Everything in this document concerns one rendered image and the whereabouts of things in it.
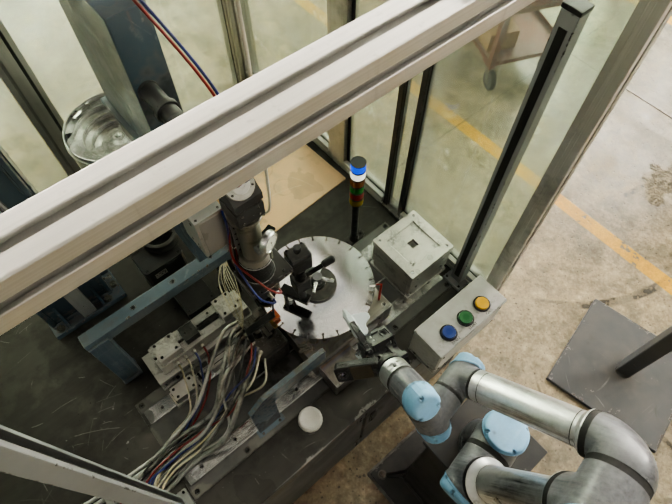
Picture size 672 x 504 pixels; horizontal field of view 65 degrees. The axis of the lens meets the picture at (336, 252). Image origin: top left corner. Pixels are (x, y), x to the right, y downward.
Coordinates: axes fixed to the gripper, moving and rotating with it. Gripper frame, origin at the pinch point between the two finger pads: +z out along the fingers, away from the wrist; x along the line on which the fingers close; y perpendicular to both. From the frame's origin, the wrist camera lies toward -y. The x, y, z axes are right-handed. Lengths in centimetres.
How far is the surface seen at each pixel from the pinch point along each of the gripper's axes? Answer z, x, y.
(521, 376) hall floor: 35, -95, 79
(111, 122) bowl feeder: 79, 58, -33
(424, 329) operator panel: -0.6, -11.5, 21.6
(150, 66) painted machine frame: 4, 77, -20
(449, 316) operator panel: -0.7, -11.6, 30.2
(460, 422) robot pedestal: -13.2, -37.8, 20.1
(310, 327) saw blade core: 8.5, 0.7, -7.5
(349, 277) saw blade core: 15.4, 5.3, 9.7
